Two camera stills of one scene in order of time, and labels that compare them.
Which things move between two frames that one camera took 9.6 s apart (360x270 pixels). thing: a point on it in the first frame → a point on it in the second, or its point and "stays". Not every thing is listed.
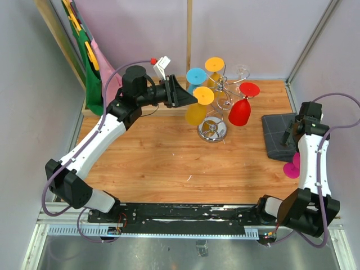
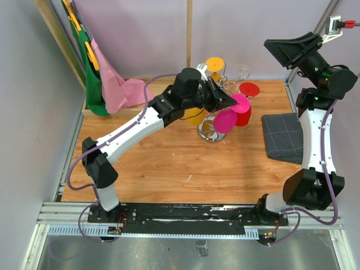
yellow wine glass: x=215 y=64 stays
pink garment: x=106 y=71 stays
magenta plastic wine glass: x=292 y=170 → x=225 y=120
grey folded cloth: x=275 y=125 stays
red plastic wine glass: x=240 y=111 stays
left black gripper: x=176 y=95 → x=220 y=98
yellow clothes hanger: x=91 y=55 stays
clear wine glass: x=240 y=70 stays
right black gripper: x=288 y=139 → x=293 y=52
